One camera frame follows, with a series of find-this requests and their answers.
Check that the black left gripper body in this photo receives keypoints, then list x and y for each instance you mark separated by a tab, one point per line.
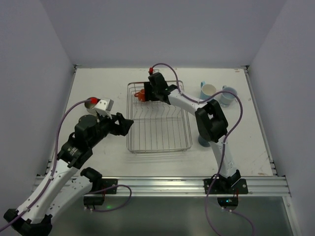
117	124

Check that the pale blue white cup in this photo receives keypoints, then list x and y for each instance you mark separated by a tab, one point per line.
228	96

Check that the black controller box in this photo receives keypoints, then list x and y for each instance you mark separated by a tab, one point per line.
93	201
229	203

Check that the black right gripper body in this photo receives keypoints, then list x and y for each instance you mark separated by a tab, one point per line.
150	91

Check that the orange cup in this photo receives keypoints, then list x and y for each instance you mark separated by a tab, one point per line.
140	95

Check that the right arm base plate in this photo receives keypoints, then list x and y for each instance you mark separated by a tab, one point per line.
221	186

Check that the right black controller box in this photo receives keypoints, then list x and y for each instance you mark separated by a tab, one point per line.
229	203

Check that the wire dish rack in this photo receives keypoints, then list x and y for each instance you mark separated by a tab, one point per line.
158	127

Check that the left black controller box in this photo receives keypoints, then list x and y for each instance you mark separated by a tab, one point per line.
93	201

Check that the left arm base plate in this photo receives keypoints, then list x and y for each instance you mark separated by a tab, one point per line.
106	183

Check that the cream brown cup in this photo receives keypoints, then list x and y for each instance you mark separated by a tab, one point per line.
90	104

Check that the dark blue mug front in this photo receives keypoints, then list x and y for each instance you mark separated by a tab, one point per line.
203	142

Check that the light blue faceted mug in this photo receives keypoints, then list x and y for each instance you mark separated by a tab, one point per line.
207	92

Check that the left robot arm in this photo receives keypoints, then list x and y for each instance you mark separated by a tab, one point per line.
66	181

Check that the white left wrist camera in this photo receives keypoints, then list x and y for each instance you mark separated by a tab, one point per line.
104	107

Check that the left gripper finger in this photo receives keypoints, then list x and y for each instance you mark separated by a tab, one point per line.
117	117
123	126

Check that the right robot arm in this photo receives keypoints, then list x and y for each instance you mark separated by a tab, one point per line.
211	124

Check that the aluminium mounting rail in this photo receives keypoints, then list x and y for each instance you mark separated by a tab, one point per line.
194	187

